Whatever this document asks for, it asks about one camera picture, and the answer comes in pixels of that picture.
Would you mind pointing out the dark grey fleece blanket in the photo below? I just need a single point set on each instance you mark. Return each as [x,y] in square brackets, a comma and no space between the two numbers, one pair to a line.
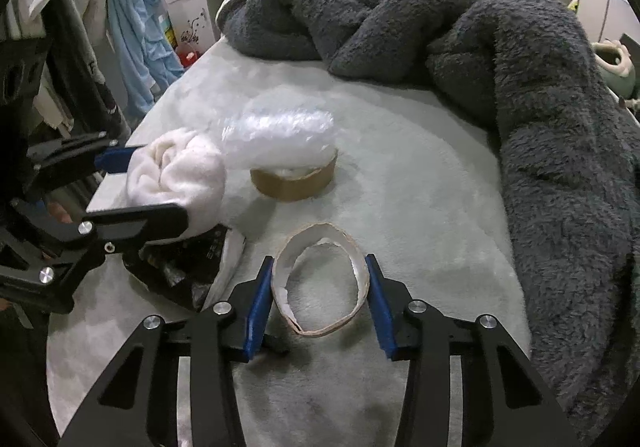
[550,127]

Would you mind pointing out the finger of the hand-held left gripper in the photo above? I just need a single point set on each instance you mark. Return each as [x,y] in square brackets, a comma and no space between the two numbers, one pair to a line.
[117,159]
[140,222]

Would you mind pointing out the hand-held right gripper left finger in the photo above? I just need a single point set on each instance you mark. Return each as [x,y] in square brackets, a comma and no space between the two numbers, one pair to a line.
[260,312]

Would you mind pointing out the dark hanging garment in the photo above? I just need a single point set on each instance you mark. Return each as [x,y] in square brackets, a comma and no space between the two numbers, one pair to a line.
[85,77]

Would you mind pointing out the person's left hand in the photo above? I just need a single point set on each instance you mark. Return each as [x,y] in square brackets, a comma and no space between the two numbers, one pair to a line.
[60,213]

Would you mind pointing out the white fluffy towel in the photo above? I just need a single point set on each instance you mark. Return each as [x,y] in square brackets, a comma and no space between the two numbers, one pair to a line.
[175,177]

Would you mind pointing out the clear bubble wrap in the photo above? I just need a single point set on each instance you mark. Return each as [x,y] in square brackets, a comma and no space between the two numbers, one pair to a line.
[280,132]

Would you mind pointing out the brown tape roll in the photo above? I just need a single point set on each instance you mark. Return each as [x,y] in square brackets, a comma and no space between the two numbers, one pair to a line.
[295,189]

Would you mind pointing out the bed with pale green sheet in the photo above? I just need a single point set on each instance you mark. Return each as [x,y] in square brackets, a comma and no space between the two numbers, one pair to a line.
[400,177]

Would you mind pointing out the red container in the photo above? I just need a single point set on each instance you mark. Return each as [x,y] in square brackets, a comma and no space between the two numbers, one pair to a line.
[190,56]

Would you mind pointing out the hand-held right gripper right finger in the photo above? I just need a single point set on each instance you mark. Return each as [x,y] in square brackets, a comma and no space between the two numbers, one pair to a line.
[382,312]

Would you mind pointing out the white green pet bed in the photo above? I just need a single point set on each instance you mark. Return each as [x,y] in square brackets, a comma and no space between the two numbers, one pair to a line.
[615,69]

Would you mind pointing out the light blue hanging towel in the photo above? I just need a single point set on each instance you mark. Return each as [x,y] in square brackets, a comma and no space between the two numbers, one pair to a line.
[135,27]

